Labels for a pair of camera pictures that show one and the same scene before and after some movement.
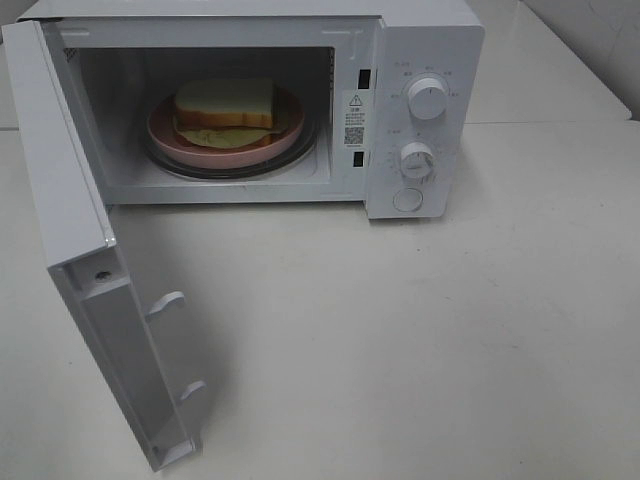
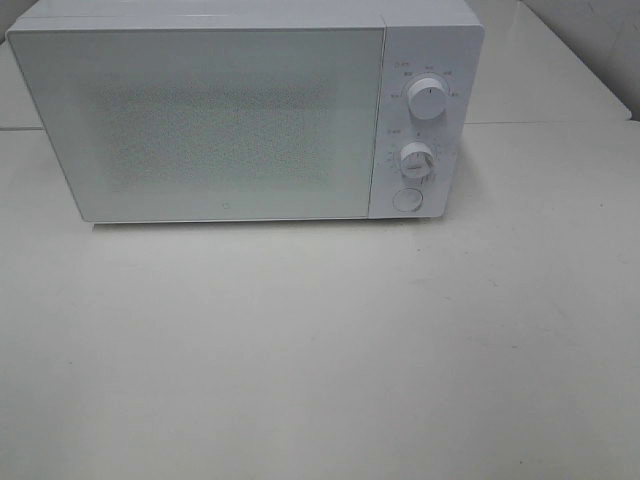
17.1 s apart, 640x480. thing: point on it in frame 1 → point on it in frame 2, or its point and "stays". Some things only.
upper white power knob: x=427 y=98 stays
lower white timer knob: x=416 y=160 stays
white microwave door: x=78 y=246 → x=210 y=124
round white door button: x=407 y=199 stays
